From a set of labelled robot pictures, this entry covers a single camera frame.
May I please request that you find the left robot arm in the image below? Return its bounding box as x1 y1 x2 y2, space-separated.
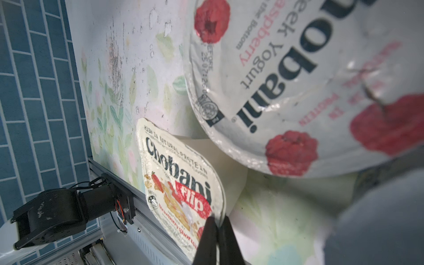
11 174 135 250

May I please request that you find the square Chobani flip strawberry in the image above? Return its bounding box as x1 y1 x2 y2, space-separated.
136 118 226 261

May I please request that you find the round Chobani yogurt strawberry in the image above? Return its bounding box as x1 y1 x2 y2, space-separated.
183 1 424 178

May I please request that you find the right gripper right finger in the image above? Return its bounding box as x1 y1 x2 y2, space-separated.
218 216 245 265

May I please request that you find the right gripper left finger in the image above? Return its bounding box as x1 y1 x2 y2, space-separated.
192 216 218 265

